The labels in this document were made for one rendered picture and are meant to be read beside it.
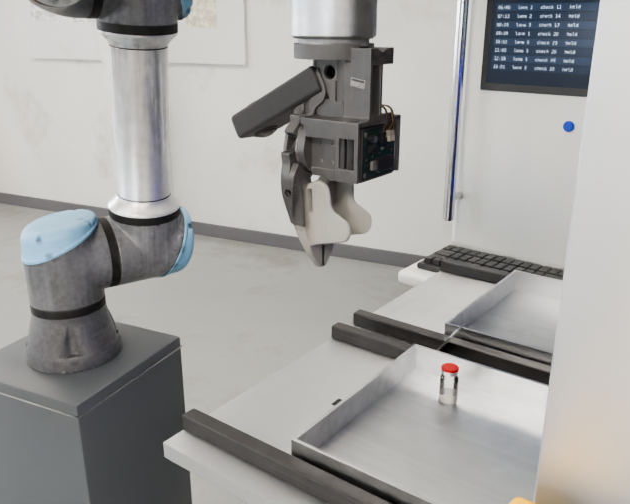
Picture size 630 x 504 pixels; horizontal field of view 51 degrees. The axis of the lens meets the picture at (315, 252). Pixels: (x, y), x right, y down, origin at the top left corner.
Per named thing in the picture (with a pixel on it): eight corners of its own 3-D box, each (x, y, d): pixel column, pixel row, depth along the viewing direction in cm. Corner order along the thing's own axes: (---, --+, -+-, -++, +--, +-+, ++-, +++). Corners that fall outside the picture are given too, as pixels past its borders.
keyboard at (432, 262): (629, 294, 130) (631, 282, 129) (607, 317, 120) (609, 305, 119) (447, 251, 154) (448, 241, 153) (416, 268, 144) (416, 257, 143)
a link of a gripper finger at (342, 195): (360, 275, 64) (362, 181, 61) (311, 262, 67) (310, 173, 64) (377, 266, 66) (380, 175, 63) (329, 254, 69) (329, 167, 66)
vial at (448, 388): (460, 399, 80) (462, 367, 78) (452, 407, 78) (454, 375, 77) (443, 393, 81) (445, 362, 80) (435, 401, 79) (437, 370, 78)
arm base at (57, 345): (5, 361, 108) (-5, 305, 104) (74, 325, 120) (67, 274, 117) (75, 382, 101) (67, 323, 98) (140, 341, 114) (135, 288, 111)
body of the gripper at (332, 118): (354, 193, 57) (357, 45, 53) (277, 179, 62) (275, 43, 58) (399, 177, 62) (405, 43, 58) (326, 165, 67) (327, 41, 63)
